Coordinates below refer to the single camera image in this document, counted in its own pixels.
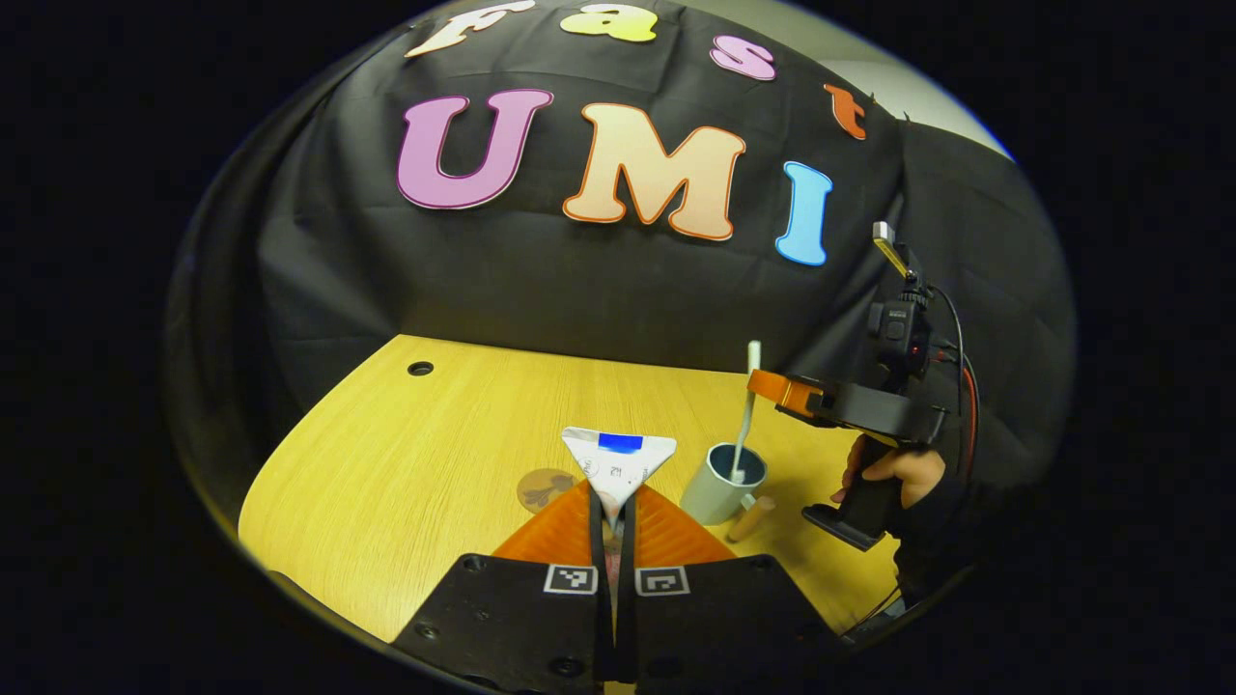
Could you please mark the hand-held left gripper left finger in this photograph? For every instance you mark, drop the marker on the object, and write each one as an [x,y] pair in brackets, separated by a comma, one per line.
[521,627]

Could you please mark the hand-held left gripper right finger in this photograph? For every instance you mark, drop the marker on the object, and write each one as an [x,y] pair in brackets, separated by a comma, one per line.
[715,627]

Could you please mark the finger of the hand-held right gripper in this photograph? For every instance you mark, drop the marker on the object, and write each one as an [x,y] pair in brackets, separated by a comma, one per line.
[787,391]

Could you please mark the pale blue toothbrush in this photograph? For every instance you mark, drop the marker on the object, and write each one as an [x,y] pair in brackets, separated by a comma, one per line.
[745,425]

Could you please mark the round brown coaster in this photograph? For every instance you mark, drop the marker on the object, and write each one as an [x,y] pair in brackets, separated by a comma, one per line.
[541,487]

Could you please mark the wooden desktop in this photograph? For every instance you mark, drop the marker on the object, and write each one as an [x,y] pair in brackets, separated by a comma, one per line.
[415,463]

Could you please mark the black backdrop cloth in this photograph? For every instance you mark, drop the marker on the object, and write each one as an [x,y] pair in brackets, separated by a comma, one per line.
[541,280]

